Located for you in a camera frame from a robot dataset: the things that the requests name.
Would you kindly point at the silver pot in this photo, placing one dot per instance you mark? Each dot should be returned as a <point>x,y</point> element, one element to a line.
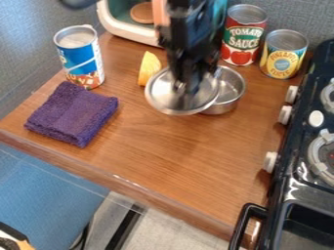
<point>229,90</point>

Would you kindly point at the blue can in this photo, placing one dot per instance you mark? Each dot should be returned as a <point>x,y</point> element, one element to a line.
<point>81,58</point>

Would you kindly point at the toy stove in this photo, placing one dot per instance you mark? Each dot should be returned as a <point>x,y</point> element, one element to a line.
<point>304,156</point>

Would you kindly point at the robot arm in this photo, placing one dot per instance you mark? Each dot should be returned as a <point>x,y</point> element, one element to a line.
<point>198,13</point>

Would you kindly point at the violet cloth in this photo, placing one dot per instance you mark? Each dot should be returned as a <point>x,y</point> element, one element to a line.
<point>72,112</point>

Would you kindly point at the yellow toy fruit slice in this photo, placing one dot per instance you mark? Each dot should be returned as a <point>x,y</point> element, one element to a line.
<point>148,67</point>

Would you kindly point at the toy microwave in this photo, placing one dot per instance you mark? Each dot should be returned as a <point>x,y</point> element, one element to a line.
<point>126,19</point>

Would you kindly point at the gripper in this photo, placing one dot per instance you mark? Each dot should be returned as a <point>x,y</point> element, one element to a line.
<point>188,52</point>

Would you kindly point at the yellow pineapple can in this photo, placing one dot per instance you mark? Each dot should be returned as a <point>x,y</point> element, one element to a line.
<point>282,55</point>

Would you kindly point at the red tomato sauce can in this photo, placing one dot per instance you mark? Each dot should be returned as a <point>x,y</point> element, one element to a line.
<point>242,35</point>

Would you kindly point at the silver lid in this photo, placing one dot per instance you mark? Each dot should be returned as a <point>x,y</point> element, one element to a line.
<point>167,94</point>

